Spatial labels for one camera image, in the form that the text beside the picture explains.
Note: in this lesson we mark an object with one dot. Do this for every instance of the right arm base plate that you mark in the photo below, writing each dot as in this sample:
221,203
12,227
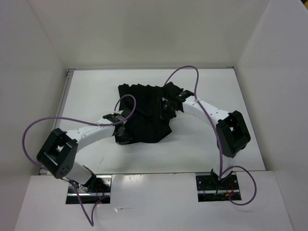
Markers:
209,191

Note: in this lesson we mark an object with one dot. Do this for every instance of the aluminium frame rail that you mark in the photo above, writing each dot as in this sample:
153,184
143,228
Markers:
61,105

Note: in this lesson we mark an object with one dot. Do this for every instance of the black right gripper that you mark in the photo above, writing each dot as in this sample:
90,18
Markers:
164,100

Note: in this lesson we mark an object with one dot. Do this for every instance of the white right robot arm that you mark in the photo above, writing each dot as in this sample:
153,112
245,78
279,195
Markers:
230,128

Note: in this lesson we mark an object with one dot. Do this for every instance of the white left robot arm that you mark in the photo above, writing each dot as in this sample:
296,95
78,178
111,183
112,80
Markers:
58,152

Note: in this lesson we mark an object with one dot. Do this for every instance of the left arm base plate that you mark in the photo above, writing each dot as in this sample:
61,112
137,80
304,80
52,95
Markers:
101,192

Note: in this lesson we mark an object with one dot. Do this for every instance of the black pleated skirt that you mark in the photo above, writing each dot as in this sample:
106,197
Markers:
150,121

